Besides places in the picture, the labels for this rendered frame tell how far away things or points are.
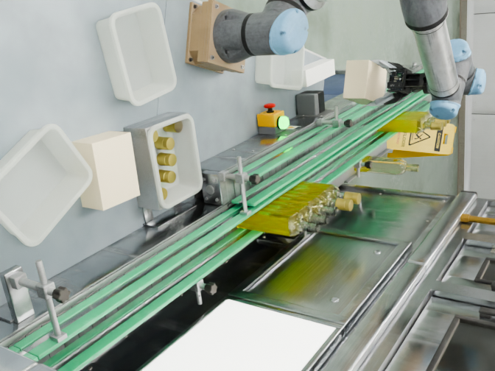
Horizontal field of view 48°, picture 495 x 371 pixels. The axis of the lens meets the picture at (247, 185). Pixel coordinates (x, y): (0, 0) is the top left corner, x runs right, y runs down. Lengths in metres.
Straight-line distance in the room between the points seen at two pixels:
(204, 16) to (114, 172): 0.54
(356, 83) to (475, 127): 5.80
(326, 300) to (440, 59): 0.65
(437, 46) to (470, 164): 6.33
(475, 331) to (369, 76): 0.83
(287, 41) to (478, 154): 6.27
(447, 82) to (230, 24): 0.59
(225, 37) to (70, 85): 0.46
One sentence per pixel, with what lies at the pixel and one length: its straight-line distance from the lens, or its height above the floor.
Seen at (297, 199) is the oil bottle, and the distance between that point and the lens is 1.65.
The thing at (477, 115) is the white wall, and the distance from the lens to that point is 7.51.
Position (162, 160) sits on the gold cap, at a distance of 1.51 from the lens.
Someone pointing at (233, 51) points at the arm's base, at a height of 0.88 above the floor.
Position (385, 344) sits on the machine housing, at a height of 1.41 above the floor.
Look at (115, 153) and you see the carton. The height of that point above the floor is 0.82.
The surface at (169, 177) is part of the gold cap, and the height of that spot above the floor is 0.81.
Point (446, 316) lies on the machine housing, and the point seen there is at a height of 1.49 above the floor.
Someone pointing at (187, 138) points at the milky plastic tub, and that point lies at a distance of 1.54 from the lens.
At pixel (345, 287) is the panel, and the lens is 1.49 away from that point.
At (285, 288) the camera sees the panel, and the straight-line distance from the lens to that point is 1.50.
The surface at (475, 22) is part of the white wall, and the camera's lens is 7.34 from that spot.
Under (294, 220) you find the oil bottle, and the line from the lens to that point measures 1.53.
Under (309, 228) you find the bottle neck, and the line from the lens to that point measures 1.52.
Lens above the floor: 1.82
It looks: 34 degrees down
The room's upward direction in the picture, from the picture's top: 97 degrees clockwise
